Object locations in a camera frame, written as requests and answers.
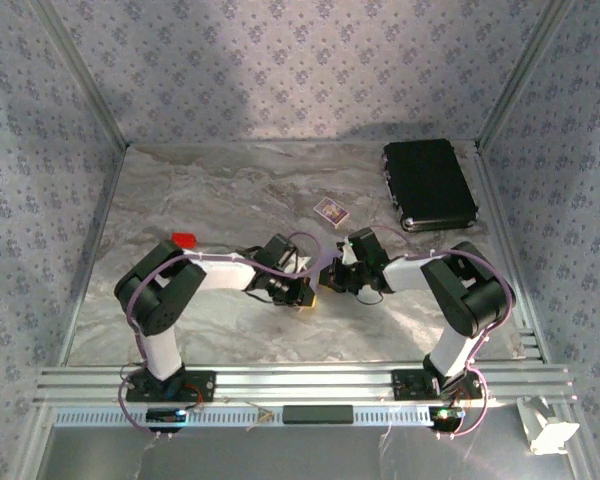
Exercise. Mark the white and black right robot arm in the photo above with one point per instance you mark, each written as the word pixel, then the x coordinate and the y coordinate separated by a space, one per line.
pixel 405 272

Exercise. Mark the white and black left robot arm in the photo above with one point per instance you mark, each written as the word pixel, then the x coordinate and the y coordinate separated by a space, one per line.
pixel 220 272

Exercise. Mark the playing card box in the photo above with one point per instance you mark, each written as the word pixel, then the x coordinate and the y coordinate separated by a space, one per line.
pixel 331 210

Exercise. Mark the red plastic block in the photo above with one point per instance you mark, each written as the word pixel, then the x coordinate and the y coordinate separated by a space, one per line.
pixel 185 238

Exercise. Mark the black rectangular block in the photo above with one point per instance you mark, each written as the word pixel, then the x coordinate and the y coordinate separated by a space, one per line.
pixel 317 415

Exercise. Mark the black hard case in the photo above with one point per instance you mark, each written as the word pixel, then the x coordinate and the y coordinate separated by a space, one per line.
pixel 430 185

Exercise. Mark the small electronics board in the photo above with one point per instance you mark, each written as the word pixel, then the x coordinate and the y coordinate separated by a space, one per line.
pixel 162 415
pixel 445 415

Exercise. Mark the aluminium mounting rail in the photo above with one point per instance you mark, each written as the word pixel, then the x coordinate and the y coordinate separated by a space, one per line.
pixel 305 385

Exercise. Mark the aluminium frame bar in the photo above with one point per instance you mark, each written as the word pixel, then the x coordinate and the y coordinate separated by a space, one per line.
pixel 86 75
pixel 505 235
pixel 100 225
pixel 521 75

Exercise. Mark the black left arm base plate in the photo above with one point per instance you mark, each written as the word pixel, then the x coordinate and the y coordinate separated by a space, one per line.
pixel 136 395

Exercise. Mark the white plastic bracket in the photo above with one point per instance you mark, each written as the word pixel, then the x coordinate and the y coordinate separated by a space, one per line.
pixel 550 430

